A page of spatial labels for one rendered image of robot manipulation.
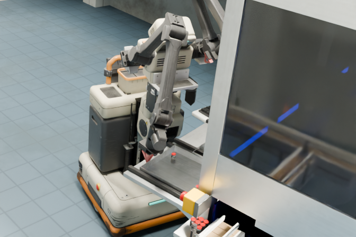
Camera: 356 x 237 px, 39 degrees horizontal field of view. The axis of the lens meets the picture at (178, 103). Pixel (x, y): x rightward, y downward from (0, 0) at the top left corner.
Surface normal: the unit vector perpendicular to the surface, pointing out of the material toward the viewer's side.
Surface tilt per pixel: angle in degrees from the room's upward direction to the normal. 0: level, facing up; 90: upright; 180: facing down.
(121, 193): 0
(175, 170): 0
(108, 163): 90
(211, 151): 90
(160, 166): 0
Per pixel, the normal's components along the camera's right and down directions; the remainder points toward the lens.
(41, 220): 0.11, -0.88
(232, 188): -0.60, 0.32
